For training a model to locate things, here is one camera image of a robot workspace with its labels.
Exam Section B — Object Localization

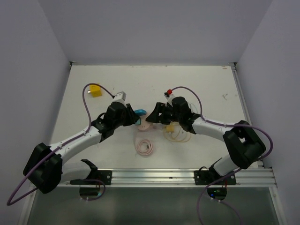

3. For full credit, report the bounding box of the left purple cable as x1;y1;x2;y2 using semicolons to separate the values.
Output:
6;82;115;206

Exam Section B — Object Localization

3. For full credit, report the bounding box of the yellow small plug adapter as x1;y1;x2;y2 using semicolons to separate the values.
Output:
165;124;175;134

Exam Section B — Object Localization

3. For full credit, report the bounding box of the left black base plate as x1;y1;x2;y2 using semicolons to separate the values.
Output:
70;170;113;185

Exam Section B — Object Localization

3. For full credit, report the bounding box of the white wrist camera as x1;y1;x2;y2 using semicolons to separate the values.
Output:
164;89;175;102
112;91;126;105

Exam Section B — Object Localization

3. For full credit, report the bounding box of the yellow coiled cable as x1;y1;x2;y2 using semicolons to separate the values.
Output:
163;123;191;143

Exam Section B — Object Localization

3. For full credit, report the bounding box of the green plug adapter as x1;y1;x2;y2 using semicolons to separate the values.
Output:
135;119;141;126

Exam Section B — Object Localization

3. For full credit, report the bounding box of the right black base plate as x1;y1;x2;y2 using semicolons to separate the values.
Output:
194;166;237;185

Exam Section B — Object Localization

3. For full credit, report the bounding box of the blue plug adapter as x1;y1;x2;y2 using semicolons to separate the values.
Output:
134;109;147;116

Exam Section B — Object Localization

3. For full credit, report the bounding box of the pink round socket base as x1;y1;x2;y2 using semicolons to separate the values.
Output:
137;113;154;132

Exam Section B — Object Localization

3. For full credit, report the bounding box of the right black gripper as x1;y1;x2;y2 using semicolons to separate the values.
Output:
146;102;182;125

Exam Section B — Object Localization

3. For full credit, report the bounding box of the aluminium mounting rail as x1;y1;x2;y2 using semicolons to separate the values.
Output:
57;165;277;188

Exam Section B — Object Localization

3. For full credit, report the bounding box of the pink cable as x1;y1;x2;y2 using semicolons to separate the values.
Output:
134;131;155;157

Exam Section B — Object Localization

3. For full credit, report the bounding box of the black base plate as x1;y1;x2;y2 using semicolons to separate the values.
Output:
70;170;113;185
194;166;237;185

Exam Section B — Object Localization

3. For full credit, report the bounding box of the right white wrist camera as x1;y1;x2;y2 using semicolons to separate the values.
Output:
164;89;175;102

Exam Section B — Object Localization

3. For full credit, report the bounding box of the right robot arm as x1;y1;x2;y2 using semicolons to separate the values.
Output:
146;97;266;184

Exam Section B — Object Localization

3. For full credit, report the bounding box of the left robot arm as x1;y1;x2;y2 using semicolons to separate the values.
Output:
23;102;140;194

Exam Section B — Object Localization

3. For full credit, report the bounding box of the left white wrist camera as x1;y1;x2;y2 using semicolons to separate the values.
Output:
112;91;126;105

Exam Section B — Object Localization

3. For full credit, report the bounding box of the yellow cube socket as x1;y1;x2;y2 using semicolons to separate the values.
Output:
88;84;102;98

